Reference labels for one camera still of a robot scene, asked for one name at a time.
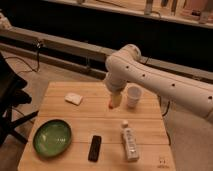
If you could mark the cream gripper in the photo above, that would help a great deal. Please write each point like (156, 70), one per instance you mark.
(115, 99)

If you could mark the white sponge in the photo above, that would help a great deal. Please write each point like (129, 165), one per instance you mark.
(73, 98)

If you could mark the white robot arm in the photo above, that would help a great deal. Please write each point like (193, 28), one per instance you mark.
(124, 66)

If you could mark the white ceramic cup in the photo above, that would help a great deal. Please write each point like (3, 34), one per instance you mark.
(133, 96)

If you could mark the wooden table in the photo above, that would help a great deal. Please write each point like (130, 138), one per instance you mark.
(93, 117)

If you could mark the white glue bottle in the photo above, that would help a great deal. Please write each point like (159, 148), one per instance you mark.
(129, 142)

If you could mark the black remote control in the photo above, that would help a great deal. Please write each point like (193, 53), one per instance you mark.
(94, 150)

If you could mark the green bowl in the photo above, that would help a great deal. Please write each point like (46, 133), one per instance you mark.
(52, 138)

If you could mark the black office chair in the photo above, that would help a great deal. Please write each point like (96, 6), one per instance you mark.
(11, 95)

